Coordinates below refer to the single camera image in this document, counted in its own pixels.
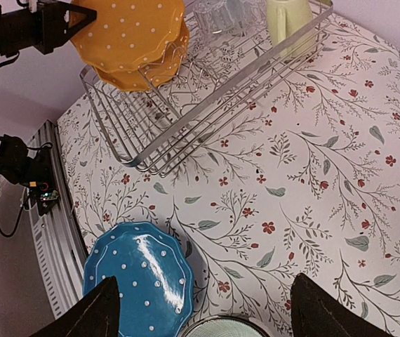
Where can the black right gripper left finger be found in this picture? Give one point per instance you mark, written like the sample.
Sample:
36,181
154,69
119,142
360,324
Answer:
96,314

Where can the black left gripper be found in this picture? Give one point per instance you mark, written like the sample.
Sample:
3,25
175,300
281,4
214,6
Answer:
42,25

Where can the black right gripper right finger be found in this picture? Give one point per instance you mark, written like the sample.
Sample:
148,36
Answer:
316,313

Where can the mustard yellow plate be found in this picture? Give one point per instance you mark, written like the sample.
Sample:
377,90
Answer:
128,33
154,73

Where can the blue bottom plate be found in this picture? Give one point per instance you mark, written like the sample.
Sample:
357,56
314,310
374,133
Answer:
154,279

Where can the teal ceramic bowl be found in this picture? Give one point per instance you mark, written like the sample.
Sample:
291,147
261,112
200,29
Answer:
225,325

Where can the clear drinking glass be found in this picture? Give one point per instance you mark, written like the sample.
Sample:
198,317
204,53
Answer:
217,16

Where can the pale green mug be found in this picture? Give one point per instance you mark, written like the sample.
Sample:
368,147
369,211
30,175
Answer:
286,17

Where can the aluminium front rail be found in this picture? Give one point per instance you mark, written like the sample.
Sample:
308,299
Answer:
59,247

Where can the wire dish rack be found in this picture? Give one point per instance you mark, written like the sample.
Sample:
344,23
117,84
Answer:
220,76

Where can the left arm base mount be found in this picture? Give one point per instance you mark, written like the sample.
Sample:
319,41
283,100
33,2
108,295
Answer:
31,168

